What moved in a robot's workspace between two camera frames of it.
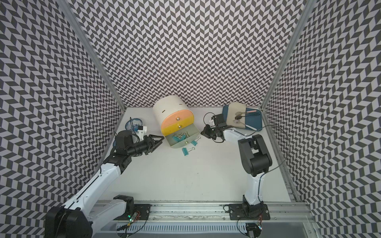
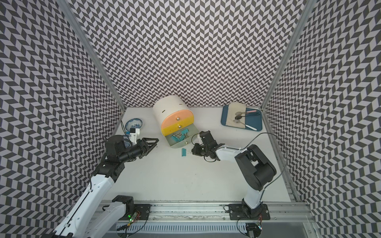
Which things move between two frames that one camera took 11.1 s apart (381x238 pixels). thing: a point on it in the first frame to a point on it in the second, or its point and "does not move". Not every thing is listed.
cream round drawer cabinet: [175, 120] does not move
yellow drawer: [177, 125] does not move
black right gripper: [205, 132] to [196, 148]
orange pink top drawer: [175, 116] does not move
